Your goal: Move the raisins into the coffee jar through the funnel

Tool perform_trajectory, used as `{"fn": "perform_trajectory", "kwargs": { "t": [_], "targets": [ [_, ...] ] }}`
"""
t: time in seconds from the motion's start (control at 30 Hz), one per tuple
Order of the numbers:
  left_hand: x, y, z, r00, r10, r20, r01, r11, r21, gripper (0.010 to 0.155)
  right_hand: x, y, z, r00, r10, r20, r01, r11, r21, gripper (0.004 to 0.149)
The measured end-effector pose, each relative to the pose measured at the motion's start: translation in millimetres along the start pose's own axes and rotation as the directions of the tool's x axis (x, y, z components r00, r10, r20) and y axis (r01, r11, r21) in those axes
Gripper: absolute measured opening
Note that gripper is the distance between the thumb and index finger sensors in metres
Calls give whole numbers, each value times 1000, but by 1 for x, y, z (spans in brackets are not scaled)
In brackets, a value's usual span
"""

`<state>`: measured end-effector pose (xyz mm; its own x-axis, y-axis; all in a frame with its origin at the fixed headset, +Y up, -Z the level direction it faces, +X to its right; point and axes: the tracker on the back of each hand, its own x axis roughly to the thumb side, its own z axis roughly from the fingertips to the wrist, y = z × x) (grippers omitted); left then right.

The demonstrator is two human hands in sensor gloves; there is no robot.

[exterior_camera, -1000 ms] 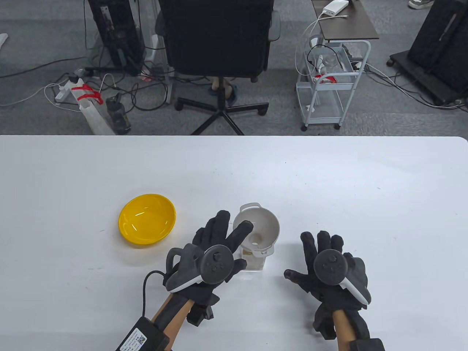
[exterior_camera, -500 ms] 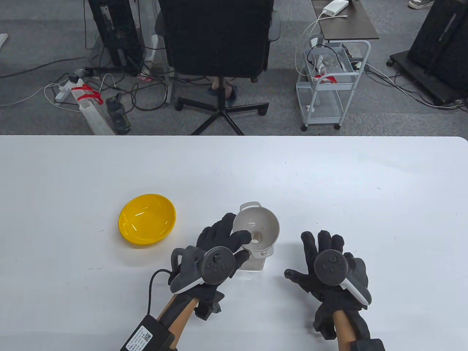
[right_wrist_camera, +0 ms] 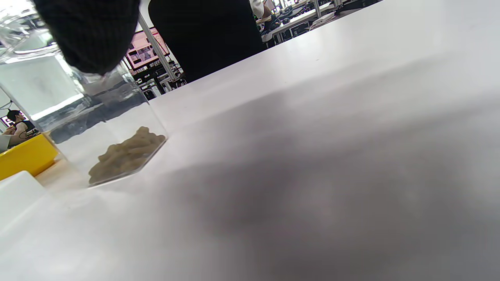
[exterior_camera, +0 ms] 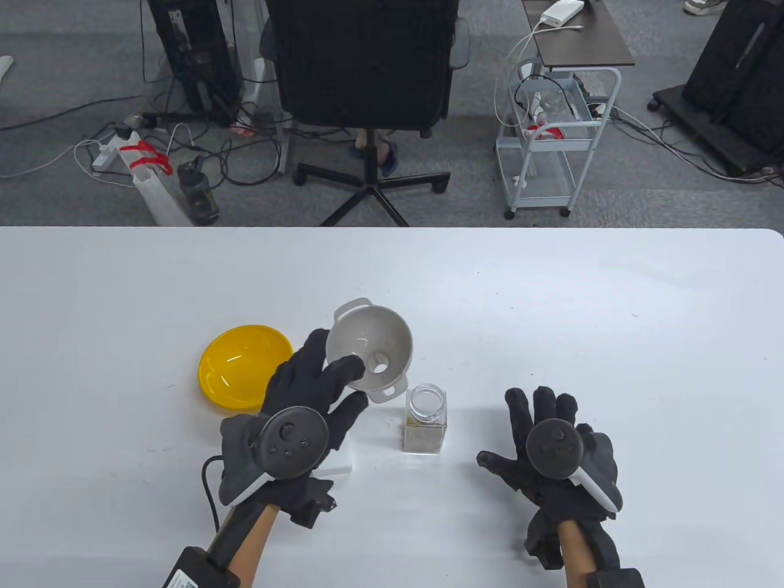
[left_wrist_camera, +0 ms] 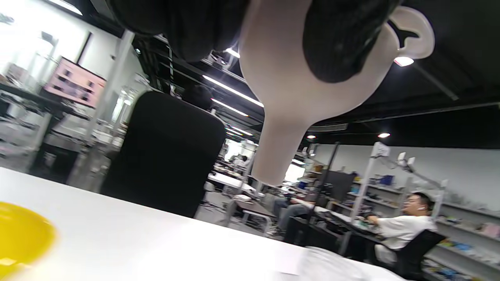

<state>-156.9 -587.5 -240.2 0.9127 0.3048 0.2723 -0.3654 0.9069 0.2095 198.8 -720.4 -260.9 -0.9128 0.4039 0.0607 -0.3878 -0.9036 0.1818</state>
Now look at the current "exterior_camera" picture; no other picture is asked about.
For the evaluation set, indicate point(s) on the person's left hand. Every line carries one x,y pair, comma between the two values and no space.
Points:
294,383

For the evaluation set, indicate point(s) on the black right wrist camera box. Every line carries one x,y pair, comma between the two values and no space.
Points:
615,579

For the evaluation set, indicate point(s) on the person's left forearm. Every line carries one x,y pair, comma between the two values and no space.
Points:
245,545

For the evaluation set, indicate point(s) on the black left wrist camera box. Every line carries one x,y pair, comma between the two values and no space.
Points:
196,569

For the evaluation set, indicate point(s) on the person's left thumb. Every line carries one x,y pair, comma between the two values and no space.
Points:
350,413

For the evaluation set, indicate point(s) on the person's right forearm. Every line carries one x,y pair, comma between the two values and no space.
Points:
574,551

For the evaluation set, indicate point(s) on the dark round right hand controller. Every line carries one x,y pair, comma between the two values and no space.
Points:
554,447

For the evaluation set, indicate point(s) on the person's right thumb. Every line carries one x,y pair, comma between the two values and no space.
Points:
497,460

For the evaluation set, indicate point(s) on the white power strip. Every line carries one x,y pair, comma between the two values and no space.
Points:
110,150

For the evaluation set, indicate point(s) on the yellow plastic bowl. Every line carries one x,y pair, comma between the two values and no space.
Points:
242,367

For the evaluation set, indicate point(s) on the white power bank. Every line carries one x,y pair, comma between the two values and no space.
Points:
562,13

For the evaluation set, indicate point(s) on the dark round left hand controller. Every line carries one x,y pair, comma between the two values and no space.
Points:
294,441

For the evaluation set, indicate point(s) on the clear glass jar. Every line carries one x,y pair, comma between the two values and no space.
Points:
425,422

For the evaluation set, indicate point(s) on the person's right middle finger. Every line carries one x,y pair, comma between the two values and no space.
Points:
544,403

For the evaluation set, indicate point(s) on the black office chair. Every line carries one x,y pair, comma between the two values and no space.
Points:
367,55

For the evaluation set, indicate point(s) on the black wheeled equipment stand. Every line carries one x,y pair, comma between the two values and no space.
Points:
735,73

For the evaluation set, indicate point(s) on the person's right hand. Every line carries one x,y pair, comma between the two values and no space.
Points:
520,456

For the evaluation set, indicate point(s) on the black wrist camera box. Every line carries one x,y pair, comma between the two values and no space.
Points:
615,579
196,569

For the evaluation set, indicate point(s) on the dark round hand controller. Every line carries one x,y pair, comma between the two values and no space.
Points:
294,441
554,447

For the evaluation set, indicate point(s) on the person's left middle finger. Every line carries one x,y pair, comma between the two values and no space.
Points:
316,349

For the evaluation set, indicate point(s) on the black water bottle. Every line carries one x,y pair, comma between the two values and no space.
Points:
199,193

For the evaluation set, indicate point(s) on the red and white item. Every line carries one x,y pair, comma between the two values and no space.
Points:
545,131

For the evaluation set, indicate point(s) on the black computer tower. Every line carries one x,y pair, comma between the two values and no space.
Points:
193,55

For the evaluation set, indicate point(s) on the white metal trolley cart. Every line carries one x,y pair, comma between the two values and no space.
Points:
551,165

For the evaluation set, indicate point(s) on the white plastic funnel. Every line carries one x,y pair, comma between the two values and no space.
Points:
392,343

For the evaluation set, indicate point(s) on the white object at edge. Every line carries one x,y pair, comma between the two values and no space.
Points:
5,66

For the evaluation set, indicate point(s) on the person's right little finger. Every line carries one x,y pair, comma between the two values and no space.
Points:
585,430

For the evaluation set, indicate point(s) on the white rectangular block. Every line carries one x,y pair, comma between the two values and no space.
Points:
340,459

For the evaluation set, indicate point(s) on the dark brown side table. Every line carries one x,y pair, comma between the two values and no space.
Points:
582,43

